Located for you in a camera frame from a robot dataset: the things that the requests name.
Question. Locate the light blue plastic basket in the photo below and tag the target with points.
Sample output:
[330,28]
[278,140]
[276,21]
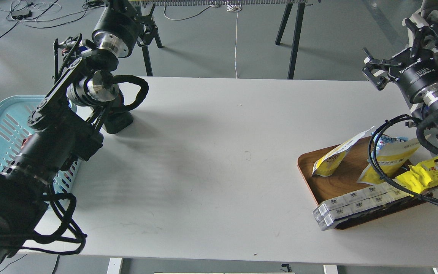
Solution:
[14,113]

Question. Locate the upper white box pack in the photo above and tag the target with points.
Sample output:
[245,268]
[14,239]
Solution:
[355,202]

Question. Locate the black barcode scanner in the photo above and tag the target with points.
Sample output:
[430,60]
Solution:
[115,122]

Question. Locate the blue white snack bag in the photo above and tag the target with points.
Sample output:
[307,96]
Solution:
[381,140]

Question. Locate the white box pack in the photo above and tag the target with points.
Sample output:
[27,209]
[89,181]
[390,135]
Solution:
[355,202]
[340,223]

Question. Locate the yellow snack pouch on tray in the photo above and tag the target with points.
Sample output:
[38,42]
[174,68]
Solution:
[390,158]

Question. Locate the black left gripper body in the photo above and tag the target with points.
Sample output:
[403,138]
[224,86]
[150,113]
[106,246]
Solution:
[118,28]

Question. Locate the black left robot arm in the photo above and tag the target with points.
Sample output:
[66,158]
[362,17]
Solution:
[85,98]

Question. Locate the yellow white snack pouch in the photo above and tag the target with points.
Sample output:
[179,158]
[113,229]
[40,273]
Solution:
[328,163]

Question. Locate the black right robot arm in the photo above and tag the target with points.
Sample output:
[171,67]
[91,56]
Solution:
[425,119]

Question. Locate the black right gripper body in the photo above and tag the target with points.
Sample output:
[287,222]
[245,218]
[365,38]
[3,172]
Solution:
[415,74]

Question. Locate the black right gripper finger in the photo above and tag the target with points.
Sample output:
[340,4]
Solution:
[422,35]
[374,68]

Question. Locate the brown wooden tray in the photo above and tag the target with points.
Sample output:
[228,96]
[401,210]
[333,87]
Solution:
[343,181]

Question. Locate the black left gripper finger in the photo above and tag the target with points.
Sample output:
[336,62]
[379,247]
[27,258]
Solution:
[145,13]

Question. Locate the bright yellow snack packet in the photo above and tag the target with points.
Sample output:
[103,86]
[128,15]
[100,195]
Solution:
[420,178]

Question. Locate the lower white box pack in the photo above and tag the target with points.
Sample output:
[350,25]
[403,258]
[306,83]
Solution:
[340,223]

